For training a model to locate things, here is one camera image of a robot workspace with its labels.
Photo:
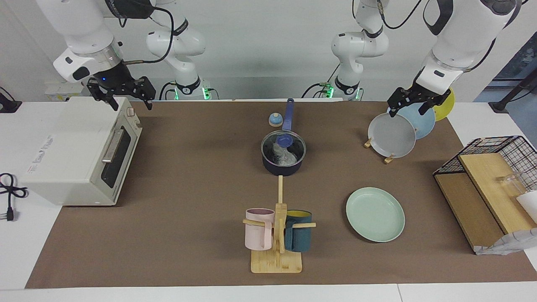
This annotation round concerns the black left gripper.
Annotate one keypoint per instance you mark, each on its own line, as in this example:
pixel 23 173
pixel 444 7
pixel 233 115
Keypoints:
pixel 415 95

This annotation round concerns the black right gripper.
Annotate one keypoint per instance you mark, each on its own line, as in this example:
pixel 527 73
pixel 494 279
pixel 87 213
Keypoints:
pixel 126 89

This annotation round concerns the translucent vermicelli bundle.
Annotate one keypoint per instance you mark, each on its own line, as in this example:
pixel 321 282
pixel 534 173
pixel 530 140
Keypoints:
pixel 285 156

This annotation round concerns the glass lid with blue knob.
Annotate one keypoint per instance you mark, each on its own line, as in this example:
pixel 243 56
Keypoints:
pixel 268 147

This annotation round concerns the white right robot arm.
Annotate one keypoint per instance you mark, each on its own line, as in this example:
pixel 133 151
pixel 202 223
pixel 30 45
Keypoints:
pixel 84 25

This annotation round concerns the light blue plate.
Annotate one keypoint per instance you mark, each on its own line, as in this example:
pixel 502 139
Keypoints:
pixel 423 123

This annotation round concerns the grey plate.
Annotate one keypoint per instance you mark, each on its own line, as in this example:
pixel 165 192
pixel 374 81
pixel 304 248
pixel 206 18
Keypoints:
pixel 391 135

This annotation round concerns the yellow plate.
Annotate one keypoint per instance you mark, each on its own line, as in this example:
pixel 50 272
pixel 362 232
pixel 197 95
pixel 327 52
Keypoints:
pixel 445 107

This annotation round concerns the wooden plate rack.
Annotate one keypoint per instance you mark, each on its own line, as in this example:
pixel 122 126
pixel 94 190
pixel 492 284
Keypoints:
pixel 389 160

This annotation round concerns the mint green plate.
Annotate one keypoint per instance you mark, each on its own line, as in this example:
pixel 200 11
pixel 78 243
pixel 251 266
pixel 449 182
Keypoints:
pixel 375 214

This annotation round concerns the cream toaster oven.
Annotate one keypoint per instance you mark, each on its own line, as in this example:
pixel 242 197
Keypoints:
pixel 71 147

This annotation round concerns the black angled stand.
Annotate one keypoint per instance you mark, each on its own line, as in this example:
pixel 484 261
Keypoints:
pixel 503 100

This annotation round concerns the black clamp stand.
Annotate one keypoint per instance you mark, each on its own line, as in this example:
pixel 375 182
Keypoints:
pixel 9 105

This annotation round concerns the brown table mat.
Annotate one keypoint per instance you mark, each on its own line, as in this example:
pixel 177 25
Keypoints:
pixel 188 209

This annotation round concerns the clear glass cup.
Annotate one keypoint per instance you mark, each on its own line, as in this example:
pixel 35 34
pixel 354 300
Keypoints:
pixel 512 184

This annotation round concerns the white cup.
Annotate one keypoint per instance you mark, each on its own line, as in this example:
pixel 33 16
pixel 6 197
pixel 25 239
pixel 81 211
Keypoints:
pixel 529 201

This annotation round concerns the teal mug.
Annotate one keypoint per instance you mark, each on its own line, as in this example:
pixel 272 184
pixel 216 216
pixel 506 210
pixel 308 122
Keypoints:
pixel 300 235

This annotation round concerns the patterned white cloth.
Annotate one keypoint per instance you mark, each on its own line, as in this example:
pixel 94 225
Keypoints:
pixel 512 243

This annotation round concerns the pink mug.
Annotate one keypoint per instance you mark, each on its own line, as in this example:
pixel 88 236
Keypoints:
pixel 256 233

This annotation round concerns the wooden mug tree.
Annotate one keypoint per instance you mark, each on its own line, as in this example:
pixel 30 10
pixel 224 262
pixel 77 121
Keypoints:
pixel 277 263

